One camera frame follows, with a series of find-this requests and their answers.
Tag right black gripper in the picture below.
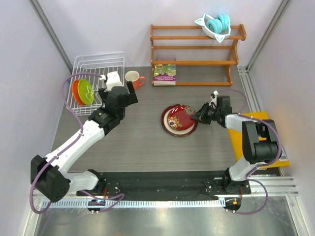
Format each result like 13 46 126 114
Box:
190 102 221 125

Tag red floral small plate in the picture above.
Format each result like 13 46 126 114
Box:
167 104 195 131

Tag large red cream plate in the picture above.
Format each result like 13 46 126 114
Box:
161 104 198 137

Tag green plate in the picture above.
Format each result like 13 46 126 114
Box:
78 80 95 105

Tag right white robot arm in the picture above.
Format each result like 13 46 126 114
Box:
191 94 282 194

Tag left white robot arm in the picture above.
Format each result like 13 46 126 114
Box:
31 82 138 203

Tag wooden shelf rack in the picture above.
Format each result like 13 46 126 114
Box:
150 24 247 87

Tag orange mug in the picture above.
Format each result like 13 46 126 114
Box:
125 71 146 90

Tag colourful book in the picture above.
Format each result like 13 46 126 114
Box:
153 64 176 86

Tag orange plate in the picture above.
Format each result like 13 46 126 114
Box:
72 80 85 106

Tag teal headphones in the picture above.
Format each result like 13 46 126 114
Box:
206 13 230 34

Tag white cat ear bowl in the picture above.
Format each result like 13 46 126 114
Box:
194 13 231 43

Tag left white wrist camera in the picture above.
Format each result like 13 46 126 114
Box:
99 71 124 91

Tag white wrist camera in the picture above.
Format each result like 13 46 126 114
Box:
99 71 124 91
209 90 219 107

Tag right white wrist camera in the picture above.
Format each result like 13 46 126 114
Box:
209 90 219 107

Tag white wire dish rack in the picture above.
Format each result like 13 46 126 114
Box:
67 52 125 116

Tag perforated metal rail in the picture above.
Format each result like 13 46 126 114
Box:
50 198 225 208

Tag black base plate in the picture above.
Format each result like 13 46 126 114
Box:
90 171 251 201

